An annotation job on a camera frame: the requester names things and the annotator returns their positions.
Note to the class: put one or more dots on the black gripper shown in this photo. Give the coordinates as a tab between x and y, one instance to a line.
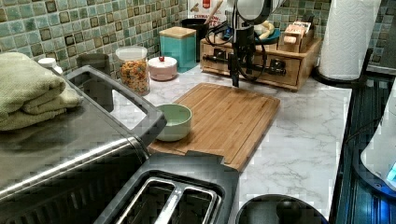
243	45

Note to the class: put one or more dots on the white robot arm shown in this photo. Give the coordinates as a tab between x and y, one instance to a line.
245	15

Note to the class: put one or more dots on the wooden drawer box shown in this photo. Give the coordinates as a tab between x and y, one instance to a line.
298	65

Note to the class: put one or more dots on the teal plate with food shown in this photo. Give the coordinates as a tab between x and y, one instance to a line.
266	33

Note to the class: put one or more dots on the bamboo cutting board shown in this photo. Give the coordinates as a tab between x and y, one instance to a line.
226	121

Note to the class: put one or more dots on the wooden block holder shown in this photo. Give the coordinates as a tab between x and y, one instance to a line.
297	37

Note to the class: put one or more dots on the red white poster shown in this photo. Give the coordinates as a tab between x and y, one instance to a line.
201	9

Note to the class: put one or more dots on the teal canister wooden lid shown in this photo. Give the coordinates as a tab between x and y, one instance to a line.
180	44

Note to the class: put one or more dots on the pink lidded sugar bowl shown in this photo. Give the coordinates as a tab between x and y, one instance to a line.
162	68

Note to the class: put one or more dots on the light green bowl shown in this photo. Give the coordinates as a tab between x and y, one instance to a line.
178	122

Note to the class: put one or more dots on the black paper towel holder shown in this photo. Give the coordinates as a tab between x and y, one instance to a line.
356	83

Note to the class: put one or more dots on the glass cereal jar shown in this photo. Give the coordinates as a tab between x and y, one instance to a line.
134	71

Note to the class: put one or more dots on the paper towel roll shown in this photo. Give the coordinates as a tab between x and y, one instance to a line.
348	32

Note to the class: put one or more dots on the black toaster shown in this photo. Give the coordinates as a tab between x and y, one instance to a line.
196	188

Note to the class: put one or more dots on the black round lid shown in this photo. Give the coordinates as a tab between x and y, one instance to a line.
278	209

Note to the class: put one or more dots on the white bottle cap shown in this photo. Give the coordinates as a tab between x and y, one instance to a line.
51	64

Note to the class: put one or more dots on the stainless toaster oven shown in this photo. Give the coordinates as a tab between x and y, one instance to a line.
66	170

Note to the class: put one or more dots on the folded green towel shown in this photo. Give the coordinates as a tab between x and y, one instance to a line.
30	93

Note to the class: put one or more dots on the wooden utensil handle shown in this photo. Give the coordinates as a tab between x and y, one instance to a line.
213	12

